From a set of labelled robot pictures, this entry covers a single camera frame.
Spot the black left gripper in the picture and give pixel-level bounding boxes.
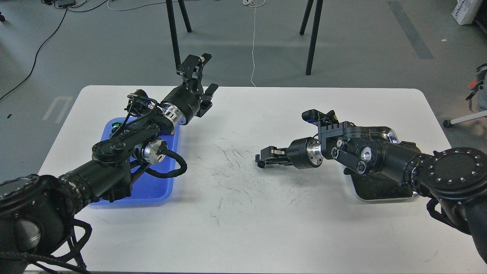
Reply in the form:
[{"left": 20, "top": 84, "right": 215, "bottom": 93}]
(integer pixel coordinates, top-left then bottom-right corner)
[{"left": 161, "top": 53, "right": 219, "bottom": 125}]

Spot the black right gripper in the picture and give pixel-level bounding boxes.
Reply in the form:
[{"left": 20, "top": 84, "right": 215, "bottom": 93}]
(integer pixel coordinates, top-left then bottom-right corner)
[{"left": 256, "top": 137, "right": 324, "bottom": 169}]

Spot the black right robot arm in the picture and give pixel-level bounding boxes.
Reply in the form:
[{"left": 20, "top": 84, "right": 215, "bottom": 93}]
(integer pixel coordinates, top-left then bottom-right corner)
[{"left": 255, "top": 118, "right": 487, "bottom": 260}]

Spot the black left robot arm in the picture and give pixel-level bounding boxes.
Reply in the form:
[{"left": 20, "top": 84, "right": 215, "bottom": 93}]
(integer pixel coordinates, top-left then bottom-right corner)
[{"left": 0, "top": 53, "right": 218, "bottom": 274}]

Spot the green push button part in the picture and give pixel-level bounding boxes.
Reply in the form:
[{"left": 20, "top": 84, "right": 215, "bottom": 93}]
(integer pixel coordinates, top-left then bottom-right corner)
[{"left": 108, "top": 122, "right": 122, "bottom": 138}]

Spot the black table leg left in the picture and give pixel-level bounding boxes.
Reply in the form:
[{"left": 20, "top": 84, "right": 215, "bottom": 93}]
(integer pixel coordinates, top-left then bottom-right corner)
[{"left": 166, "top": 0, "right": 193, "bottom": 69}]

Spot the black table leg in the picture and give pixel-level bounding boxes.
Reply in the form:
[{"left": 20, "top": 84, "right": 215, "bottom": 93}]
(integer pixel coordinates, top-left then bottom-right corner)
[
  {"left": 166, "top": 0, "right": 193, "bottom": 69},
  {"left": 299, "top": 0, "right": 323, "bottom": 76}
]

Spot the silver metal tray black mat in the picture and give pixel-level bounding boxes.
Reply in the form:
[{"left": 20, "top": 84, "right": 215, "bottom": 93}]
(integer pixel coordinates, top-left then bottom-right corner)
[{"left": 343, "top": 126, "right": 419, "bottom": 202}]

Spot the blue plastic tray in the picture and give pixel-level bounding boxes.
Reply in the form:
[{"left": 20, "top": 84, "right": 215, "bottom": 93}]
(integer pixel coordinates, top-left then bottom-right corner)
[{"left": 90, "top": 117, "right": 180, "bottom": 207}]

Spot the black table leg right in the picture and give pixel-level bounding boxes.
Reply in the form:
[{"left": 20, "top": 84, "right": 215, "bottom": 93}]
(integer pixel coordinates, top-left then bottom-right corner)
[{"left": 299, "top": 0, "right": 323, "bottom": 76}]

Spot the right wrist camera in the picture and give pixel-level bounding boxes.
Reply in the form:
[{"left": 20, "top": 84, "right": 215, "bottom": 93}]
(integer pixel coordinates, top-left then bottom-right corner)
[{"left": 301, "top": 109, "right": 339, "bottom": 127}]

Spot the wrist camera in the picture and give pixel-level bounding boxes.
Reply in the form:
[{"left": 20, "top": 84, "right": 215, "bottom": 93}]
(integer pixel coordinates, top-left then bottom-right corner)
[
  {"left": 125, "top": 89, "right": 158, "bottom": 117},
  {"left": 301, "top": 109, "right": 339, "bottom": 127}
]

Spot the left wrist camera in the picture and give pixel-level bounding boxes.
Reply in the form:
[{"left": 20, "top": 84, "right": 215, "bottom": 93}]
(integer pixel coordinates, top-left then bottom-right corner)
[{"left": 125, "top": 89, "right": 158, "bottom": 117}]

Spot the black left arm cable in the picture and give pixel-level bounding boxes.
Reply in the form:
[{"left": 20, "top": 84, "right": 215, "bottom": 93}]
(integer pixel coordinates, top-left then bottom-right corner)
[{"left": 145, "top": 149, "right": 188, "bottom": 179}]

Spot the white cable on floor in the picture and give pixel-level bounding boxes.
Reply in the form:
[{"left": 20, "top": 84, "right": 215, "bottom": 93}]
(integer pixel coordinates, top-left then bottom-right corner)
[{"left": 107, "top": 0, "right": 266, "bottom": 87}]

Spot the black cable on floor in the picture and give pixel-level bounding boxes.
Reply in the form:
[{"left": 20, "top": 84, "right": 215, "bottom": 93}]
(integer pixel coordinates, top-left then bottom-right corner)
[{"left": 0, "top": 0, "right": 109, "bottom": 102}]

